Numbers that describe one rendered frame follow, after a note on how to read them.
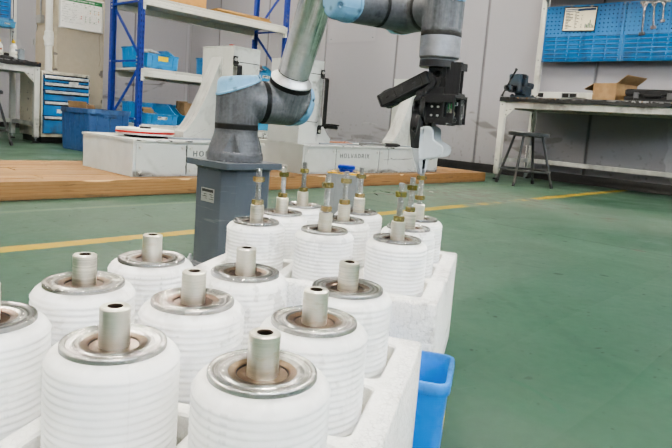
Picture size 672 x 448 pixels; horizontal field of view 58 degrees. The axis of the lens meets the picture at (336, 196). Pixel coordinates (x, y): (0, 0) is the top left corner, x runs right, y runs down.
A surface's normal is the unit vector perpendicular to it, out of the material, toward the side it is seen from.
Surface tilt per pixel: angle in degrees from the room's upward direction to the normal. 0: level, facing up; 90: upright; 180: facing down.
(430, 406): 92
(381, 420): 0
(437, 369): 88
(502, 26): 90
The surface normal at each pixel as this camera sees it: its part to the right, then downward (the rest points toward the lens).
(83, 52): 0.73, 0.14
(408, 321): -0.27, 0.10
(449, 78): -0.51, 0.07
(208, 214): -0.69, 0.04
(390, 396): 0.07, -0.99
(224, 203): 0.03, 0.13
